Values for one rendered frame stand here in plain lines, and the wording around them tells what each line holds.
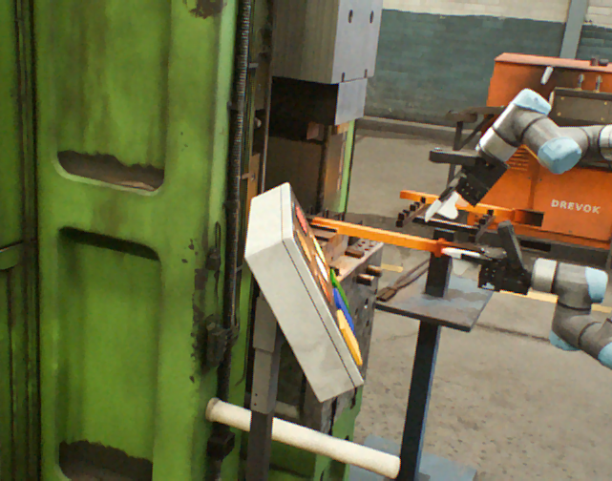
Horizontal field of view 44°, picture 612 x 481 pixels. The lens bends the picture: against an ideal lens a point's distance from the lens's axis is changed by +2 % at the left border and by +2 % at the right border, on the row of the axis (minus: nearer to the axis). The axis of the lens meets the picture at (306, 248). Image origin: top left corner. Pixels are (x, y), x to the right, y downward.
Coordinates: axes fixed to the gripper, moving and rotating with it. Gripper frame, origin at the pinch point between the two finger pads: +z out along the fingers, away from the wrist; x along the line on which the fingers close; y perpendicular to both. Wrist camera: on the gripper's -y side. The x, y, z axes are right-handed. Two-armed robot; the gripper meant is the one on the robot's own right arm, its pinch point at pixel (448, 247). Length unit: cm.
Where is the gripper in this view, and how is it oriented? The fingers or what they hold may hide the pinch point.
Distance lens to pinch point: 182.9
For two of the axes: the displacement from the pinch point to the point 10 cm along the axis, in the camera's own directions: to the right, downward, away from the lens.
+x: 3.9, -2.7, 8.8
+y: -0.8, 9.4, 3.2
